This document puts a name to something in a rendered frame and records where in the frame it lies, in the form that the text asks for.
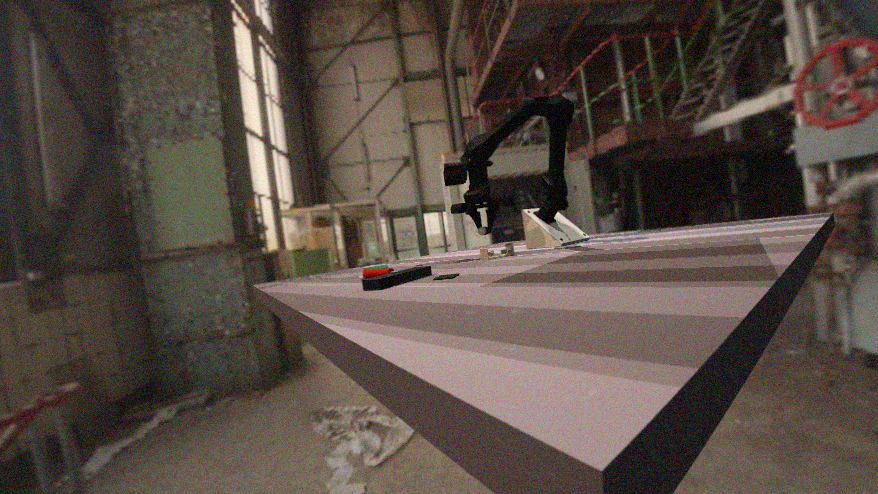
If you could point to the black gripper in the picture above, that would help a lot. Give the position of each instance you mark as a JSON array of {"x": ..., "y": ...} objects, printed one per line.
[{"x": 493, "y": 207}]

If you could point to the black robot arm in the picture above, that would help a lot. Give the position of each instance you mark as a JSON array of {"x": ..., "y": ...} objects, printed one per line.
[{"x": 559, "y": 112}]

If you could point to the red-handled screwdriver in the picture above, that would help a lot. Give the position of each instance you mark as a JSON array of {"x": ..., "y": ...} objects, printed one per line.
[{"x": 377, "y": 272}]

